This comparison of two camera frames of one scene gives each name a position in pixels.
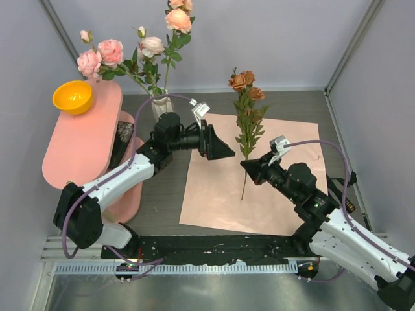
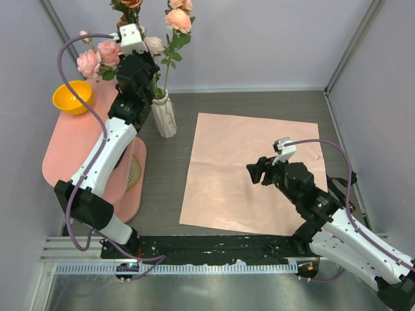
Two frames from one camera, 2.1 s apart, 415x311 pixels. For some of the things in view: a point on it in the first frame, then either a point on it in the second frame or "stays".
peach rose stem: (179, 21) stays
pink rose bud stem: (107, 59) stays
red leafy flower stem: (248, 111) to (130, 10)
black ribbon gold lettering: (334, 188) stays
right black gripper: (257, 168) stays
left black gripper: (210, 146) to (147, 56)
